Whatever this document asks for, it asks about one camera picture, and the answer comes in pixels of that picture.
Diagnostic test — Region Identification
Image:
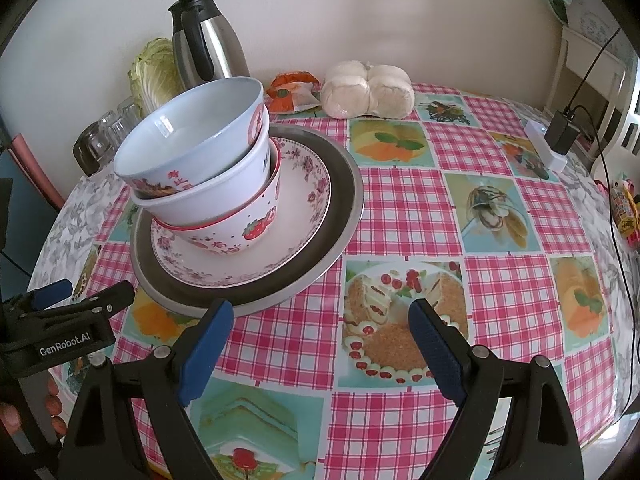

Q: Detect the round stainless steel plate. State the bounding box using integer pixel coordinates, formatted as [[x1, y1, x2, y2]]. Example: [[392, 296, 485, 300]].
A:
[[130, 125, 364, 318]]

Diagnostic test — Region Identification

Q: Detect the strawberry pattern white bowl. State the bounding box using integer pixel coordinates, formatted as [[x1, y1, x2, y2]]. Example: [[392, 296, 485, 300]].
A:
[[154, 140, 282, 256]]

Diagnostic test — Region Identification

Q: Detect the large pale blue bowl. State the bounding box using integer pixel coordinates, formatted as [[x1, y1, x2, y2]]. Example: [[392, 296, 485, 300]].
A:
[[114, 77, 265, 198]]

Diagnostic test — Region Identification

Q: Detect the plain white bowl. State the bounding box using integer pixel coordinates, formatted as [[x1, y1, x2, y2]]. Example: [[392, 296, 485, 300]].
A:
[[130, 120, 271, 226]]

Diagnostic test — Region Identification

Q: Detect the pink floral round plate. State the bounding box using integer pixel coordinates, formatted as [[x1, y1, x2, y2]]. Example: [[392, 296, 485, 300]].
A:
[[150, 136, 332, 289]]

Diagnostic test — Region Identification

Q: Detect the person's left hand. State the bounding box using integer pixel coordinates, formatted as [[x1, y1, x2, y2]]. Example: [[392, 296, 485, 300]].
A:
[[0, 376, 68, 441]]

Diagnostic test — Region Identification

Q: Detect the dark blue refrigerator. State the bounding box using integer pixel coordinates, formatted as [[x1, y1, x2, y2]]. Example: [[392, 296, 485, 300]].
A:
[[1, 127, 64, 299]]

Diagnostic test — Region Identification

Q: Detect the clear drinking glasses group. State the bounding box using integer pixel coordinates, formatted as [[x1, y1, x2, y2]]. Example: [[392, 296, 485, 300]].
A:
[[73, 96, 141, 177]]

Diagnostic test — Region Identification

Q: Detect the pink checkered tablecloth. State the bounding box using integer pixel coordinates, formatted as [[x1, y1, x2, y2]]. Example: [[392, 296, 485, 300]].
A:
[[27, 81, 639, 480]]

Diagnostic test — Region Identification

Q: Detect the green napa cabbage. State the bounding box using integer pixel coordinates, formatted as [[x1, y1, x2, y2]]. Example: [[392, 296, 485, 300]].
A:
[[128, 37, 184, 118]]

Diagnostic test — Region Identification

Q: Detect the colourful toy packet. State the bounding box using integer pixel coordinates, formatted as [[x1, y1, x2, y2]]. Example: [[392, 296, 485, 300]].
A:
[[608, 178, 639, 250]]

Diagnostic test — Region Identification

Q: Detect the white power strip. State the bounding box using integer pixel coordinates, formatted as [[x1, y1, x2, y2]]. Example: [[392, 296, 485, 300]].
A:
[[524, 120, 567, 172]]

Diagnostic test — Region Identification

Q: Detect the stainless steel thermos jug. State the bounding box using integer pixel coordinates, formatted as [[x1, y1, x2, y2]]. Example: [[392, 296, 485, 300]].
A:
[[168, 0, 250, 89]]

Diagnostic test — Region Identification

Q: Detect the black power adapter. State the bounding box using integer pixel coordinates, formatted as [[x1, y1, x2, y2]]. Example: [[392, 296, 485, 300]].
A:
[[544, 112, 580, 155]]

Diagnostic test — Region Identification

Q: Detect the orange snack packet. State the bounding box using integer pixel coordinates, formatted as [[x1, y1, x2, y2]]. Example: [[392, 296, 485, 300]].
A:
[[267, 70, 321, 115]]

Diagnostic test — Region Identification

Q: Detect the bag of white buns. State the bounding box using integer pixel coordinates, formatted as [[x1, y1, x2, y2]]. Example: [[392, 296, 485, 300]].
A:
[[320, 61, 416, 119]]

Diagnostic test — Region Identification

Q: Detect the white chair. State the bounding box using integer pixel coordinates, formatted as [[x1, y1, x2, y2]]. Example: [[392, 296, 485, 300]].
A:
[[544, 26, 639, 157]]

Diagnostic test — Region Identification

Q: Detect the black cable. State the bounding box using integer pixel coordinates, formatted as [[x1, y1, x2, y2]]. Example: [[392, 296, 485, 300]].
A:
[[562, 27, 640, 424]]

